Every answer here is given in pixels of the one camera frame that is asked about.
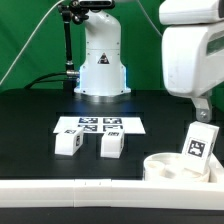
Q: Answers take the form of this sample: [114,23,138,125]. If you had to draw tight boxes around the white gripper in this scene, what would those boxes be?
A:
[162,23,224,123]

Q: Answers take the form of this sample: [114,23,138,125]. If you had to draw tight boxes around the white round stool seat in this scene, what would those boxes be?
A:
[143,153,210,182]

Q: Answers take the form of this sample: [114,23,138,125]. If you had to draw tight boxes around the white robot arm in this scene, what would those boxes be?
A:
[75,0,224,122]

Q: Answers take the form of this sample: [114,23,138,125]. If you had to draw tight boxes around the white marker sheet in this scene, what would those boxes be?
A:
[54,116,145,134]

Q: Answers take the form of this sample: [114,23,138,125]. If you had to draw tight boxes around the white L-shaped fence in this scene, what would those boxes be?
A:
[0,157,224,210]

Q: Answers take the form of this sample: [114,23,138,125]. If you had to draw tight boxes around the black camera stand pole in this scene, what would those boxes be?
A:
[57,0,116,92]

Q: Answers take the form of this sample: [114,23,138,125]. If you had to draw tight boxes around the black cables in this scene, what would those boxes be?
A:
[23,71,80,90]

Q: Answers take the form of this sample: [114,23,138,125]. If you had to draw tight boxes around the white cable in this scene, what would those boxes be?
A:
[0,0,64,87]

